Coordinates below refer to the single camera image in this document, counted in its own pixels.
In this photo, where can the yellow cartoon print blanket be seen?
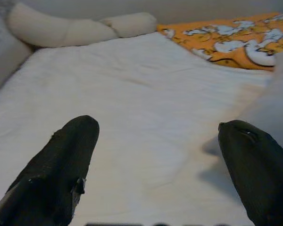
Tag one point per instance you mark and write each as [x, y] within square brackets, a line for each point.
[179, 35]

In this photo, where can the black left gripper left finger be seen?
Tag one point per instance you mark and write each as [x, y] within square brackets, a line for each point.
[56, 169]

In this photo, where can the cream bolster pillow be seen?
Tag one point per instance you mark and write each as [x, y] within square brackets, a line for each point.
[49, 30]
[132, 23]

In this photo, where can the pale grey pillow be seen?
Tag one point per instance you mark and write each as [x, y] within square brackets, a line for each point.
[273, 99]

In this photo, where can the white mattress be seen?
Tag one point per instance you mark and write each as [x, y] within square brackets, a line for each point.
[132, 94]

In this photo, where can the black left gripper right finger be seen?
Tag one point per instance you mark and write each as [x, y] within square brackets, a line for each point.
[261, 174]

